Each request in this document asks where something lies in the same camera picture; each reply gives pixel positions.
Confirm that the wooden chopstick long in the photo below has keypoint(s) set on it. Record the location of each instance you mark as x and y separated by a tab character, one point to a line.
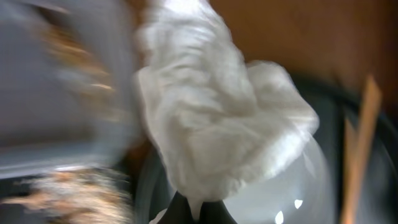
357	146

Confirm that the grey round plate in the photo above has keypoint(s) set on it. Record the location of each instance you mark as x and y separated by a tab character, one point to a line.
303	193

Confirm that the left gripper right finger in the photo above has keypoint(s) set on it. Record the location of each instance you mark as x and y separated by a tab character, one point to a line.
215	213

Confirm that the clear plastic storage bin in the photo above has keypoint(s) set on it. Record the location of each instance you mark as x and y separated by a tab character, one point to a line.
43	126

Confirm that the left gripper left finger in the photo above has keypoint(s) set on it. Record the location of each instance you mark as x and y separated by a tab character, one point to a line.
178	212

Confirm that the food scraps and rice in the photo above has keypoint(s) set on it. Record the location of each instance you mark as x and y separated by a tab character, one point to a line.
86	196

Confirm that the white tissue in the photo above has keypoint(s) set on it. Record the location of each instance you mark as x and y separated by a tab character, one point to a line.
219	124

